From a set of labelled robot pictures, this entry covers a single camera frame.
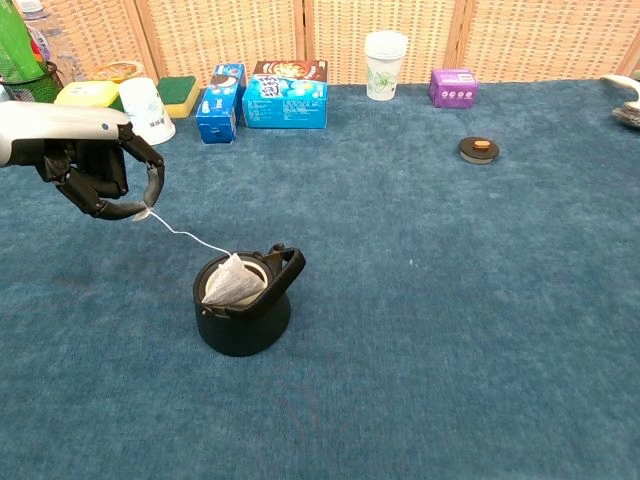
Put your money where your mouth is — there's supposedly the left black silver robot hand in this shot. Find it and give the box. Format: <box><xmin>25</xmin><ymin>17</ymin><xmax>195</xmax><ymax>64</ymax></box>
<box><xmin>0</xmin><ymin>99</ymin><xmax>167</xmax><ymax>222</ymax></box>

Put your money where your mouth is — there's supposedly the tea bag with string tag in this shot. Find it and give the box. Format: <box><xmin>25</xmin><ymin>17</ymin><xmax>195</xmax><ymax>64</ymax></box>
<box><xmin>132</xmin><ymin>208</ymin><xmax>268</xmax><ymax>307</ymax></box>

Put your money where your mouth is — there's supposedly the black cast iron teapot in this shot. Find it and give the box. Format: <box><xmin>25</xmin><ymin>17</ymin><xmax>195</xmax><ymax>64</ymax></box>
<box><xmin>192</xmin><ymin>242</ymin><xmax>307</xmax><ymax>358</ymax></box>

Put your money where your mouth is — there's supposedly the black lid orange knob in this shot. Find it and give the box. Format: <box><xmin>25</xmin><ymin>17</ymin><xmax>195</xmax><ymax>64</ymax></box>
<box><xmin>457</xmin><ymin>135</ymin><xmax>501</xmax><ymax>166</ymax></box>

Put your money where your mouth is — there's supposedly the dark mesh pen holder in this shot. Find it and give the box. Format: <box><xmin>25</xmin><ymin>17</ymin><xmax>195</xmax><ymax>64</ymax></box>
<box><xmin>0</xmin><ymin>60</ymin><xmax>65</xmax><ymax>104</ymax></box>

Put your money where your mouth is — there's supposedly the green tub with yellow lid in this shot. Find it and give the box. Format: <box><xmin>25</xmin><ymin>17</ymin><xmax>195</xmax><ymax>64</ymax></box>
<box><xmin>53</xmin><ymin>80</ymin><xmax>125</xmax><ymax>113</ymax></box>

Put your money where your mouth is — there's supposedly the orange sealed food cup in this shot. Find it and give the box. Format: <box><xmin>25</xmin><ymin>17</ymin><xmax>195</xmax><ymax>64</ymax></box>
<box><xmin>87</xmin><ymin>60</ymin><xmax>146</xmax><ymax>84</ymax></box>

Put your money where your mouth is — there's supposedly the clear plastic water bottle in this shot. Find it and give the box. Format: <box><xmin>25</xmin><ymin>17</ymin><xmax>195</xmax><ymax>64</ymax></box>
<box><xmin>14</xmin><ymin>0</ymin><xmax>87</xmax><ymax>84</ymax></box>

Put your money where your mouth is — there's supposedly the upturned white paper cup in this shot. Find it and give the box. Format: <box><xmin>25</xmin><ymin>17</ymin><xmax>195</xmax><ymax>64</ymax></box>
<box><xmin>118</xmin><ymin>76</ymin><xmax>177</xmax><ymax>147</ymax></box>

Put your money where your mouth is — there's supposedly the green and yellow sponge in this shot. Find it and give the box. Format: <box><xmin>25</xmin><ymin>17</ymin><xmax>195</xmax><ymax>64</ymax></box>
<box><xmin>156</xmin><ymin>74</ymin><xmax>201</xmax><ymax>120</ymax></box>

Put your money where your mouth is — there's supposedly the narrow blue cookie box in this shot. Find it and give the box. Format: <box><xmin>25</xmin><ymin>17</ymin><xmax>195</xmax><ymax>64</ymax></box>
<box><xmin>195</xmin><ymin>62</ymin><xmax>248</xmax><ymax>145</ymax></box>

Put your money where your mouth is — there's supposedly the woven folding screen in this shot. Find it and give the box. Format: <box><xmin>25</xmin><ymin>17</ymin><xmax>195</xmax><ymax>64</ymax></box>
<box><xmin>0</xmin><ymin>0</ymin><xmax>640</xmax><ymax>87</ymax></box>

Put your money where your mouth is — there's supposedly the wide blue cookie box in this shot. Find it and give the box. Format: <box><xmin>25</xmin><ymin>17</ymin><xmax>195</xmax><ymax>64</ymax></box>
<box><xmin>242</xmin><ymin>60</ymin><xmax>330</xmax><ymax>130</ymax></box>

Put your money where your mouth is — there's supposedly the stack of white paper cups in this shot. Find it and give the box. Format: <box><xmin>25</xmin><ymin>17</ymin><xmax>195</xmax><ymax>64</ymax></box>
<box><xmin>364</xmin><ymin>30</ymin><xmax>409</xmax><ymax>102</ymax></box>

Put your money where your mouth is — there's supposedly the blue carpet table cover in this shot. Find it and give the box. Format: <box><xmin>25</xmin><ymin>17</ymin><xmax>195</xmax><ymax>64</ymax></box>
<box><xmin>0</xmin><ymin>78</ymin><xmax>640</xmax><ymax>480</ymax></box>

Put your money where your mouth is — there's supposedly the small purple box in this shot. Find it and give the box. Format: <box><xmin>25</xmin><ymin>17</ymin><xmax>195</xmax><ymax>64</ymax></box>
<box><xmin>428</xmin><ymin>68</ymin><xmax>480</xmax><ymax>109</ymax></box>

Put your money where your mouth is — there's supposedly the clear glass dish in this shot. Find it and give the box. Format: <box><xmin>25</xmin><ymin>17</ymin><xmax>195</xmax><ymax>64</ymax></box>
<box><xmin>611</xmin><ymin>102</ymin><xmax>640</xmax><ymax>129</ymax></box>

